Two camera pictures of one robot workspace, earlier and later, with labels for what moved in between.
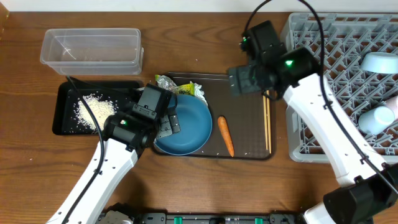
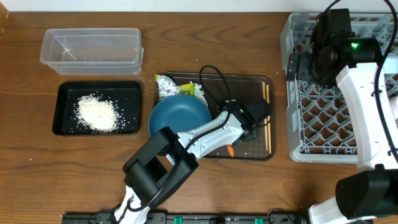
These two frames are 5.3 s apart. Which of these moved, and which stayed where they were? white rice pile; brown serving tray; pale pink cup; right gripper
Moved: right gripper
Stayed: pale pink cup; white rice pile; brown serving tray
